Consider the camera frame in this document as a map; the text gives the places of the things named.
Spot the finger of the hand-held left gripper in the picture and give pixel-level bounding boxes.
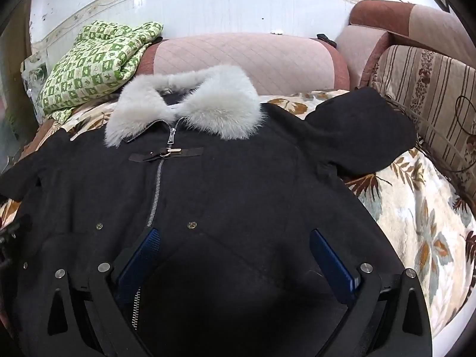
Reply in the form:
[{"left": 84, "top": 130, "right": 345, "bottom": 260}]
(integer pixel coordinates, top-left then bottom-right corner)
[{"left": 0, "top": 215, "right": 33, "bottom": 268}]

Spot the leaf print blanket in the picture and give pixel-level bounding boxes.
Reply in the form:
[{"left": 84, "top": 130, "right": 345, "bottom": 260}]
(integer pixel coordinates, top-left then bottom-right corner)
[{"left": 0, "top": 88, "right": 476, "bottom": 339}]

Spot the pink quilted sofa backrest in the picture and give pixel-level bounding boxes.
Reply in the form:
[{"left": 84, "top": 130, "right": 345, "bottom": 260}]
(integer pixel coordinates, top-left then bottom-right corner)
[{"left": 137, "top": 33, "right": 351, "bottom": 96}]

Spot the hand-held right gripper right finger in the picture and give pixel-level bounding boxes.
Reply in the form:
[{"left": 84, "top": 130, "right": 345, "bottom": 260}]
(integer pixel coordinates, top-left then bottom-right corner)
[{"left": 309, "top": 228, "right": 434, "bottom": 357}]

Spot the black coat with fur collar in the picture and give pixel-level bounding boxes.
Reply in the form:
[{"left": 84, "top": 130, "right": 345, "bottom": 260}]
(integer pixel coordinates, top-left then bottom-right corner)
[{"left": 0, "top": 64, "right": 419, "bottom": 357}]

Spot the striped floral cushion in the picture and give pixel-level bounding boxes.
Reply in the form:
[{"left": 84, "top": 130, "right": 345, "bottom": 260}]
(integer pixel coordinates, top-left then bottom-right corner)
[{"left": 374, "top": 45, "right": 476, "bottom": 198}]

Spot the brown pink sofa armrest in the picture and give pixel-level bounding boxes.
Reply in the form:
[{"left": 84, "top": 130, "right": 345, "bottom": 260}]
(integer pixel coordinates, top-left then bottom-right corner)
[{"left": 335, "top": 0, "right": 476, "bottom": 90}]

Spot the green patterned folded quilt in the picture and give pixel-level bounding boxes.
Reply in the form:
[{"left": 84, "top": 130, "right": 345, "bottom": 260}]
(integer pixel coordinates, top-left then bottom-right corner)
[{"left": 37, "top": 20, "right": 164, "bottom": 124}]

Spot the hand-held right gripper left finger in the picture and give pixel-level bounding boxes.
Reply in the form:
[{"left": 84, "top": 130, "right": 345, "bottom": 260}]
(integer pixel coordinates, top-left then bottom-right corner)
[{"left": 46, "top": 228, "right": 163, "bottom": 357}]

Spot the clear plastic bag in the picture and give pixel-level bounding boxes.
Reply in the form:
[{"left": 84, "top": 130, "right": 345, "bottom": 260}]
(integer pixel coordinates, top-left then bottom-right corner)
[{"left": 20, "top": 54, "right": 51, "bottom": 99}]

